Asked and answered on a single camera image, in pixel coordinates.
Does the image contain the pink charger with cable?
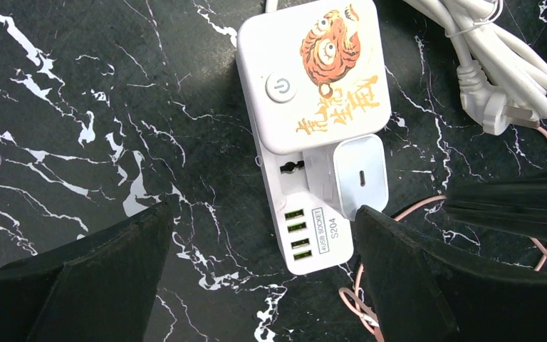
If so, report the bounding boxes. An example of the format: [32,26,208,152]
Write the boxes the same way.
[338,126,547,342]

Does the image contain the white tiger power strip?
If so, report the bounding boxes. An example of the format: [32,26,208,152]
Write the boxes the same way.
[236,1,392,276]

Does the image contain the white USB charger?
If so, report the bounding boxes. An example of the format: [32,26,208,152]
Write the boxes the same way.
[303,134,390,221]

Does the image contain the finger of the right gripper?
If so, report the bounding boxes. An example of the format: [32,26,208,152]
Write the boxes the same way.
[444,170,547,240]

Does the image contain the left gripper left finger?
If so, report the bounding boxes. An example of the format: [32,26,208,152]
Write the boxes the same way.
[0,202,174,341]

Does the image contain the white coiled power cord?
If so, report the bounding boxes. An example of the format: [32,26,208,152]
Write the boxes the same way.
[403,0,547,136]

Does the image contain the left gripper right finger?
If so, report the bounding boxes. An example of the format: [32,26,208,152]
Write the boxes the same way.
[353,206,547,341]

